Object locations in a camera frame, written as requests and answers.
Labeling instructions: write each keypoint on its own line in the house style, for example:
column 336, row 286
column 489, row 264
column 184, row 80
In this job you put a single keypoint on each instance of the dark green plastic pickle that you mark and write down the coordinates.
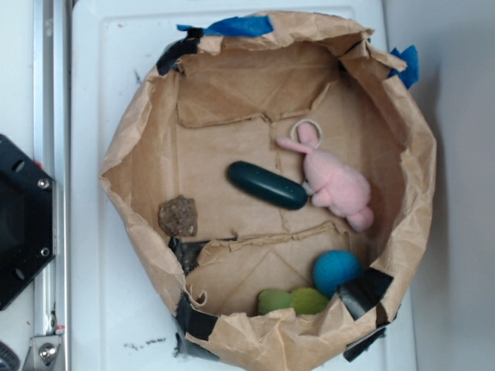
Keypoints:
column 266, row 185

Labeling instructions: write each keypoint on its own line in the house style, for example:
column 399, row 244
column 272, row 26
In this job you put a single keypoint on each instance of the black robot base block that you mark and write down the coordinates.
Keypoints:
column 26, row 221

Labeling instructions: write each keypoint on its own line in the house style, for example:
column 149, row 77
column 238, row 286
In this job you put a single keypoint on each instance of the brown rock-like lump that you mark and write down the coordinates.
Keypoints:
column 178, row 217

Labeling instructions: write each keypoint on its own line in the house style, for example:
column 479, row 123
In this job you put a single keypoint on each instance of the pink plush bunny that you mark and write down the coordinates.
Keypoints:
column 331, row 183

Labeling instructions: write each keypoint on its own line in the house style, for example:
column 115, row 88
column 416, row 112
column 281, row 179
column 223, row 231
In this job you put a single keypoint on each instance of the brown paper bag bin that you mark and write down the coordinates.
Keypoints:
column 213, row 100

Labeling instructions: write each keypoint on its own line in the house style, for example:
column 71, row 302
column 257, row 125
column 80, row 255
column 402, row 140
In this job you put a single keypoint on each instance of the blue felt ball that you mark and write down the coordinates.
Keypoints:
column 334, row 268

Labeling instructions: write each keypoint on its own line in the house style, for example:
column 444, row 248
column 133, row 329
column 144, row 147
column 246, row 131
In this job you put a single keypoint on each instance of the green plush toy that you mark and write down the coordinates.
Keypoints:
column 305, row 301

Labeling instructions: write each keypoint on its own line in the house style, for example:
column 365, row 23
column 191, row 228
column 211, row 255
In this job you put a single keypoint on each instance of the aluminium frame rail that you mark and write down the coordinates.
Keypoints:
column 51, row 122

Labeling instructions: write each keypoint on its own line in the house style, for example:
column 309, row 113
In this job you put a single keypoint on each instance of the metal corner bracket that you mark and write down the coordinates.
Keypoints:
column 46, row 353

